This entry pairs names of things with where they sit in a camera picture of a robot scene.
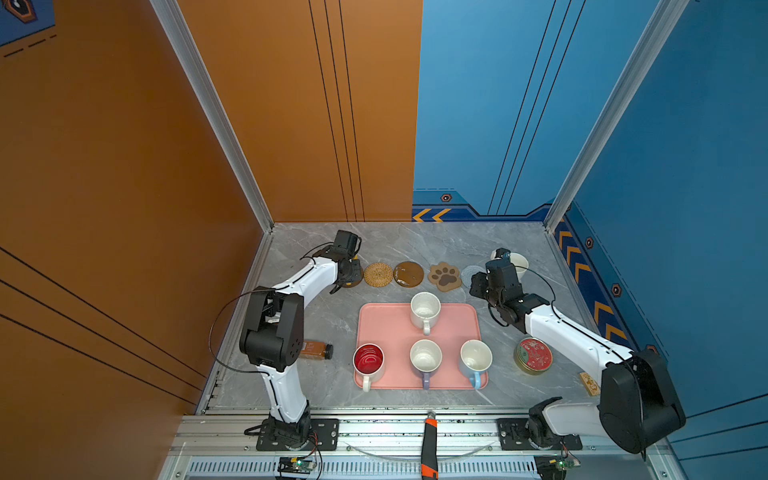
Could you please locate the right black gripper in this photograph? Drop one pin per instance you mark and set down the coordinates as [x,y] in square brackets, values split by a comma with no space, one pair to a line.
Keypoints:
[479,279]

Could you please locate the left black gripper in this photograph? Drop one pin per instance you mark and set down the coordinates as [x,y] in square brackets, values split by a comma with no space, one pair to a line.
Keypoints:
[355,270]

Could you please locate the woven rattan round coaster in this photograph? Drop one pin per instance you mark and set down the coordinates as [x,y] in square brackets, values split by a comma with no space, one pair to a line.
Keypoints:
[378,275]

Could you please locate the light blue woven coaster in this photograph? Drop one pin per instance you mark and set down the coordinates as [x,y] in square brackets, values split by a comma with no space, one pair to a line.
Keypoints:
[468,272]

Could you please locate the cork paw print coaster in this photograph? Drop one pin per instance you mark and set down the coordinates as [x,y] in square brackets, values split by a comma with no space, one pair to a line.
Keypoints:
[445,277]

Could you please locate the glossy brown round coaster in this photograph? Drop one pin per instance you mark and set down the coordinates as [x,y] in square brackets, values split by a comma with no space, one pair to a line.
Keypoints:
[408,274]

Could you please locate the red interior mug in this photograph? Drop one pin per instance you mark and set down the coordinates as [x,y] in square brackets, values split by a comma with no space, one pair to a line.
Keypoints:
[369,364]

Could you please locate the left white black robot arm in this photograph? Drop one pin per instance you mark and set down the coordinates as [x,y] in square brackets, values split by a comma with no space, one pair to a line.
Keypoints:
[272,335]

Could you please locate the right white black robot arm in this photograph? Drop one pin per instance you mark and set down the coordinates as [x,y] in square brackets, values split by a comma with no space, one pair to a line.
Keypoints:
[638,403]

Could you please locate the pink plastic tray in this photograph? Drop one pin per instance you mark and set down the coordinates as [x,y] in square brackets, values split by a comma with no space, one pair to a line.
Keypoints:
[397,352]

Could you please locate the red round tin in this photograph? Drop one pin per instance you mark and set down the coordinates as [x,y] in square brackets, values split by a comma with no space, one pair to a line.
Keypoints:
[533,356]

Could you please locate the amber spice bottle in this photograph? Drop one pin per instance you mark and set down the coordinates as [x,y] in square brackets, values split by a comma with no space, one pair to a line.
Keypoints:
[317,350]

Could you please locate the small wooden block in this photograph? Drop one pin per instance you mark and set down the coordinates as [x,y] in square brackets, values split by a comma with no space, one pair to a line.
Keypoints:
[590,384]

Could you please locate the right green circuit board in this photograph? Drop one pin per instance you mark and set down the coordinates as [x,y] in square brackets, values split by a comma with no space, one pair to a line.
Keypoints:
[555,468]

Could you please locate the green circuit board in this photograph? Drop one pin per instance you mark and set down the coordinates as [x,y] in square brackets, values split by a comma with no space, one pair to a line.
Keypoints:
[297,468]
[555,468]

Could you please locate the left green circuit board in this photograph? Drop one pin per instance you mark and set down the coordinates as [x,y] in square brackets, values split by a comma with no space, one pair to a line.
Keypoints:
[297,468]

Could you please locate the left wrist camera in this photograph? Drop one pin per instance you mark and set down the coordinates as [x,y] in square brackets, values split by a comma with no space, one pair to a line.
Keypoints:
[346,245]

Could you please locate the white mug blue handle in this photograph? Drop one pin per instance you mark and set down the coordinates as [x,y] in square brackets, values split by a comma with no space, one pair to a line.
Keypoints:
[475,359]

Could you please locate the white mug purple handle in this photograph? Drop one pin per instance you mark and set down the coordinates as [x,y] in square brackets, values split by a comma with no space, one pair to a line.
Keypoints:
[425,358]

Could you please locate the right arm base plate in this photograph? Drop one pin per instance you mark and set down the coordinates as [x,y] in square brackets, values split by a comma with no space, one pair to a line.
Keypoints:
[519,433]

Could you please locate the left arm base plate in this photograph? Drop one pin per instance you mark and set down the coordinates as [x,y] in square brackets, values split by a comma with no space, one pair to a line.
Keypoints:
[275,435]

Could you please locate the orange black handled tool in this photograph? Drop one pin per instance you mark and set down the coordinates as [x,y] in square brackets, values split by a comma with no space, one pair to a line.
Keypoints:
[428,457]

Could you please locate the aluminium front rail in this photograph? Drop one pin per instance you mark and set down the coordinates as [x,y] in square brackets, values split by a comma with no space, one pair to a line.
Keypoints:
[386,444]

